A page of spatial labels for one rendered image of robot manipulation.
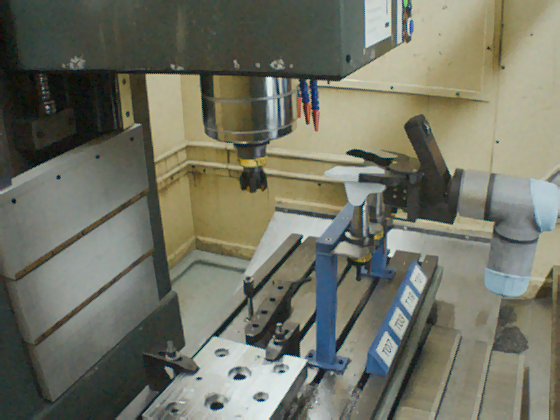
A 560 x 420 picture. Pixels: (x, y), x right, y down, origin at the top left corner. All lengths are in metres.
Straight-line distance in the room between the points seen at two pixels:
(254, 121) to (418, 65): 1.07
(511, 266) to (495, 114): 1.06
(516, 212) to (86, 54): 0.73
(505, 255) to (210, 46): 0.54
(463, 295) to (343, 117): 0.72
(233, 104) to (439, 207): 0.35
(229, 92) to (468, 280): 1.27
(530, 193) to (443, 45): 1.07
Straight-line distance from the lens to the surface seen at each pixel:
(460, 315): 1.90
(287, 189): 2.20
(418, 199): 0.91
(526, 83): 1.89
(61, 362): 1.38
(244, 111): 0.91
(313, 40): 0.78
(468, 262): 2.02
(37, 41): 1.08
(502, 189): 0.88
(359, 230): 1.22
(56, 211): 1.25
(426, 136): 0.89
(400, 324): 1.47
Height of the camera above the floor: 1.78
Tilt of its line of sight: 24 degrees down
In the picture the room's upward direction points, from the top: 3 degrees counter-clockwise
